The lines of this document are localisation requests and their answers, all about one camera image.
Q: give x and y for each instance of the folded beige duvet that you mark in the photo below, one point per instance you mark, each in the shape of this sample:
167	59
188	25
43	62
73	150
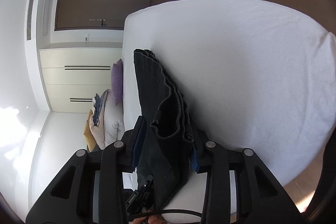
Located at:
111	127

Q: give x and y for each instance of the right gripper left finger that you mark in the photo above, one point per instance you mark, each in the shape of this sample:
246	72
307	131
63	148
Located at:
69	196

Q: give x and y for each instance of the black jeans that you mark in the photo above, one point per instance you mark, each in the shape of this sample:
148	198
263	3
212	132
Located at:
169	140

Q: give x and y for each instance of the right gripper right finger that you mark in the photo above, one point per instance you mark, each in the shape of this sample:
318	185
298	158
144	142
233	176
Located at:
260	198

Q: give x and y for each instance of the cream wardrobe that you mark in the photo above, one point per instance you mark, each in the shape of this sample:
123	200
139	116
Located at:
73	76

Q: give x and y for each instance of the purple pillow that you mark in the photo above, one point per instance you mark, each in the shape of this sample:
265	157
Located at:
117	81

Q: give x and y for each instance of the brown door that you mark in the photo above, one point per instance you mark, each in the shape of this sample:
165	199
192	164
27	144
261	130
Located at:
95	14

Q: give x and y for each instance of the person's left hand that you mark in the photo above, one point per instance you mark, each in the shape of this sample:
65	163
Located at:
153	219

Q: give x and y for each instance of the yellow pillow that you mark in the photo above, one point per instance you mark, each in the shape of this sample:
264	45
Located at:
89	139

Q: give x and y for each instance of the folded blue denim garment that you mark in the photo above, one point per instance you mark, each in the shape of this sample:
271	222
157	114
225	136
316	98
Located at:
97	106

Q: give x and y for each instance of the ceiling air vent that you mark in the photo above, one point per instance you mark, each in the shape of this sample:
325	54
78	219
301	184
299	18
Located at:
29	19

